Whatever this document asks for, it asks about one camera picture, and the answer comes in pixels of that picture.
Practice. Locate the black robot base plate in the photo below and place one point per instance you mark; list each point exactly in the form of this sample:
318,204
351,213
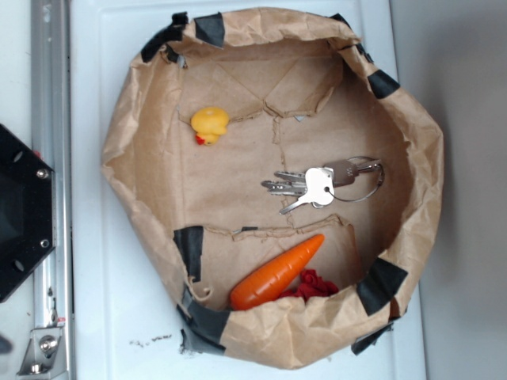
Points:
27,233

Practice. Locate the orange plastic carrot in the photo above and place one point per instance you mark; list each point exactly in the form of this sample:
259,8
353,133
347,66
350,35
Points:
267,283

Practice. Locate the aluminium frame rail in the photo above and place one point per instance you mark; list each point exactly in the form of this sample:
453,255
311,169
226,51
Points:
51,137

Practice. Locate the silver key bunch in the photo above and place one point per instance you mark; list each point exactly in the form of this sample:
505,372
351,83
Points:
316,186

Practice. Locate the silver corner bracket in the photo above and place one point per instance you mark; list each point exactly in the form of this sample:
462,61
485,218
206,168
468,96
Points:
45,356

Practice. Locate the red crumpled cloth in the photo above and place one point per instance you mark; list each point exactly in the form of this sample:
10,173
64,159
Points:
311,285

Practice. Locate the brown paper bag bin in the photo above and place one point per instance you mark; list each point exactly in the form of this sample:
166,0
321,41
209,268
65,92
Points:
300,92

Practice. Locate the yellow rubber duck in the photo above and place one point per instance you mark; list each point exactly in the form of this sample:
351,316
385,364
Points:
209,125

